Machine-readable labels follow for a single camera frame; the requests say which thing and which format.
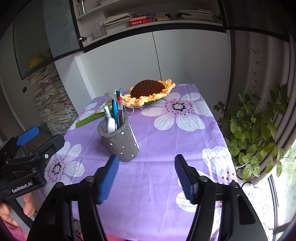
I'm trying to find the yellow plush toy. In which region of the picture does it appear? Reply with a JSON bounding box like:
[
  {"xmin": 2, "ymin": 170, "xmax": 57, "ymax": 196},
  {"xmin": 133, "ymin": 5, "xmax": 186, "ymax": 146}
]
[{"xmin": 25, "ymin": 53, "xmax": 51, "ymax": 71}]

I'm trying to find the white eraser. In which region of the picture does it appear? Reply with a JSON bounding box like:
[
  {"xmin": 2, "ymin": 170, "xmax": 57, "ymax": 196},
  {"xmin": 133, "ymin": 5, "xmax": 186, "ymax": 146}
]
[{"xmin": 107, "ymin": 118, "xmax": 116, "ymax": 133}]

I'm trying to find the sunflower gift card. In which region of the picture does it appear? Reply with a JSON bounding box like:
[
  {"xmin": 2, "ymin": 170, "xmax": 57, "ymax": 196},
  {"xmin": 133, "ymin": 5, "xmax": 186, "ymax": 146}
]
[{"xmin": 95, "ymin": 100, "xmax": 113, "ymax": 115}]

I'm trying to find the crochet sunflower head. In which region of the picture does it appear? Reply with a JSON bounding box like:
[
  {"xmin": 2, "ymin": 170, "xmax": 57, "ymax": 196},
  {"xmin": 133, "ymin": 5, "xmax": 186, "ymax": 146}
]
[{"xmin": 121, "ymin": 79, "xmax": 176, "ymax": 106}]

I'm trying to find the green crochet stem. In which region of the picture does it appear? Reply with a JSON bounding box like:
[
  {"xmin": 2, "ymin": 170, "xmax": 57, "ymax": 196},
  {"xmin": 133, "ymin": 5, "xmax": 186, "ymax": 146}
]
[{"xmin": 75, "ymin": 113, "xmax": 105, "ymax": 128}]

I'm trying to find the person's left hand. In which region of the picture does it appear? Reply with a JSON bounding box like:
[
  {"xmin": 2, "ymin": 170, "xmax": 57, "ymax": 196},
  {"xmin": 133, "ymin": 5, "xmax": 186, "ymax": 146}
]
[{"xmin": 1, "ymin": 193, "xmax": 35, "ymax": 232}]

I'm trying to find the glass cabinet door left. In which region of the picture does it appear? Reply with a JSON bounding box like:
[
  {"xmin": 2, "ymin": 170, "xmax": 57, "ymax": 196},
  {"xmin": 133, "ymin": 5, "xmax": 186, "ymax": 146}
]
[{"xmin": 13, "ymin": 1, "xmax": 82, "ymax": 79}]

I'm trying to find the red book stack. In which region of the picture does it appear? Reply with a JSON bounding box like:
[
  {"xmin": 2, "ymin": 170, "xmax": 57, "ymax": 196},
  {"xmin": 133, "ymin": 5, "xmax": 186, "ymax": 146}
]
[{"xmin": 129, "ymin": 15, "xmax": 152, "ymax": 27}]

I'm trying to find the tall stack of books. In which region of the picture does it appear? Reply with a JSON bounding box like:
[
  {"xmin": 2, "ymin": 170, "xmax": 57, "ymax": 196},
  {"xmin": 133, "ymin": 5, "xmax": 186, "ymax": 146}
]
[{"xmin": 26, "ymin": 63, "xmax": 78, "ymax": 135}]

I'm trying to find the purple floral tablecloth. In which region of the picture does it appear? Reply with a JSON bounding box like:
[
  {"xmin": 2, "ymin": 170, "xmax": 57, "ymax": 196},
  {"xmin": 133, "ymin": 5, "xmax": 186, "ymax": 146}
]
[{"xmin": 38, "ymin": 84, "xmax": 238, "ymax": 240}]

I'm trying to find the green potted plant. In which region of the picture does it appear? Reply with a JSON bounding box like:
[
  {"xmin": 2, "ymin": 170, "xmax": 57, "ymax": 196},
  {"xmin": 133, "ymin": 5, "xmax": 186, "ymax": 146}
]
[{"xmin": 214, "ymin": 83, "xmax": 295, "ymax": 180}]

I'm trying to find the blue pen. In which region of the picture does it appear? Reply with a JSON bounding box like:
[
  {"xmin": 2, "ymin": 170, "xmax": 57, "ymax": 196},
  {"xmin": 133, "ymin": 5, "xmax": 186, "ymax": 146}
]
[{"xmin": 112, "ymin": 99, "xmax": 120, "ymax": 129}]

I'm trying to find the orange highlighter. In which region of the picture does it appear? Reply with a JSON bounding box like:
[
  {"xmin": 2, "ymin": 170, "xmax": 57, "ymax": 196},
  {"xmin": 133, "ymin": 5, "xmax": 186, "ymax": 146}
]
[{"xmin": 101, "ymin": 122, "xmax": 108, "ymax": 133}]

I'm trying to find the red capped clear pen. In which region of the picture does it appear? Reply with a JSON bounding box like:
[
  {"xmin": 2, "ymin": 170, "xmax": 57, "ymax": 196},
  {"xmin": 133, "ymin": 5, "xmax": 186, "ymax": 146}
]
[{"xmin": 117, "ymin": 97, "xmax": 124, "ymax": 126}]

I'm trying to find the white bookshelf cabinet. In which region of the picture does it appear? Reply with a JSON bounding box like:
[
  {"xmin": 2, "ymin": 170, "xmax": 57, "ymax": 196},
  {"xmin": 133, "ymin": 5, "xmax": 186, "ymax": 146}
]
[{"xmin": 54, "ymin": 0, "xmax": 232, "ymax": 117}]

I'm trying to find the grey dotted pen holder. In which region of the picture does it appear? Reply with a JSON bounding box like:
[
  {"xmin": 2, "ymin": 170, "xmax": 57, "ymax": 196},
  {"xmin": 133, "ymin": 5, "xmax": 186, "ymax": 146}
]
[{"xmin": 97, "ymin": 114, "xmax": 139, "ymax": 162}]

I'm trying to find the white correction pen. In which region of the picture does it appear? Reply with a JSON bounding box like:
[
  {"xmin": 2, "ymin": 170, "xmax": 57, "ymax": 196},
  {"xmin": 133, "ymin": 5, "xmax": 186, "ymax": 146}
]
[{"xmin": 102, "ymin": 104, "xmax": 112, "ymax": 119}]

